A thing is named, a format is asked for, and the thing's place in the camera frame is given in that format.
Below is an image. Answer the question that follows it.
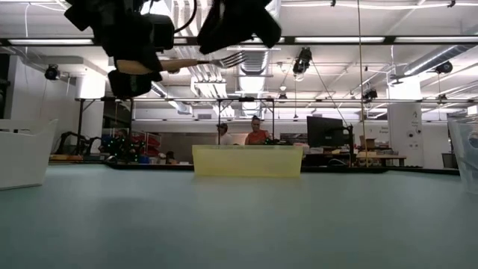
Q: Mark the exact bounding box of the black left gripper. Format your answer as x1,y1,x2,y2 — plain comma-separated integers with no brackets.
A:
63,0,164,99

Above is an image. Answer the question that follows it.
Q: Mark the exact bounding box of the wooden handled metal fork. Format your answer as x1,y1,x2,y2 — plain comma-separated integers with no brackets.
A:
115,50,248,75

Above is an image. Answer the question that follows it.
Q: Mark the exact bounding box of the overhead LED light bar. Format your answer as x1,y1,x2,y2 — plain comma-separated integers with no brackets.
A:
0,35,478,47

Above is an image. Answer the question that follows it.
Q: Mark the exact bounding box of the person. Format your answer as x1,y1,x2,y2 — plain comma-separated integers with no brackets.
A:
244,114,273,146
215,122,235,146

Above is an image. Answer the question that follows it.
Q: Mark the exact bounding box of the black computer monitor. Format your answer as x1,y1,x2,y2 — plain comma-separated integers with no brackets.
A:
306,115,355,149

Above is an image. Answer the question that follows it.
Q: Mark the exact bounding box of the yellow plastic bin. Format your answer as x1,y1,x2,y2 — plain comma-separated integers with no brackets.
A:
191,144,305,178

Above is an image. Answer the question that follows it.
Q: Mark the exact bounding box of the white plastic bin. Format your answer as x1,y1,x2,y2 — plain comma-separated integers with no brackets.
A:
0,118,59,191

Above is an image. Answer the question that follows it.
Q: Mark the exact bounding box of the green table mat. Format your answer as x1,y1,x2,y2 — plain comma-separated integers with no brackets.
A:
0,164,478,269

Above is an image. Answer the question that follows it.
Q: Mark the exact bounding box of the white building pillar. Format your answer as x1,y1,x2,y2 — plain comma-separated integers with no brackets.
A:
387,80,424,168

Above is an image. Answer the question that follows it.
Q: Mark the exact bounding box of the background desk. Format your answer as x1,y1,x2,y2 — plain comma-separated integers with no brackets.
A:
356,154,407,168

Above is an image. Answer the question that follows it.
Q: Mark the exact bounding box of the clear plastic bin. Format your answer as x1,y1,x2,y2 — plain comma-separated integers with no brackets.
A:
447,115,478,196

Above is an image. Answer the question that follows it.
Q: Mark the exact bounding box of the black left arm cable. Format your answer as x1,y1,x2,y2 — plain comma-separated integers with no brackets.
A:
173,0,199,34

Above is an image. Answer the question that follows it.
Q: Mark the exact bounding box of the silver ventilation duct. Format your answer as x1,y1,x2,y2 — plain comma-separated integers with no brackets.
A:
228,0,282,117

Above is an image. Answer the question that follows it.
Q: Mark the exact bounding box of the black background rig frame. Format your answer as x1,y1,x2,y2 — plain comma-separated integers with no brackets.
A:
75,96,278,155

